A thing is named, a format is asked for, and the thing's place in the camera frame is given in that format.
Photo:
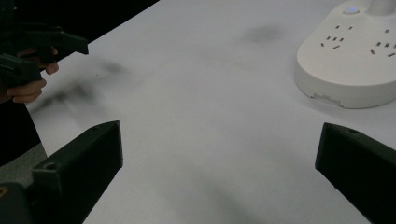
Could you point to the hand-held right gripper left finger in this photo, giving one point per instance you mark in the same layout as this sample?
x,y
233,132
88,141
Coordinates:
x,y
81,165

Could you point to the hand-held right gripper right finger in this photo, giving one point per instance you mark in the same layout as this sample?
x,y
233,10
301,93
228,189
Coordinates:
x,y
361,168

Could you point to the white round power strip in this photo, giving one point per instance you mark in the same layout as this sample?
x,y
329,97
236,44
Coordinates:
x,y
348,59

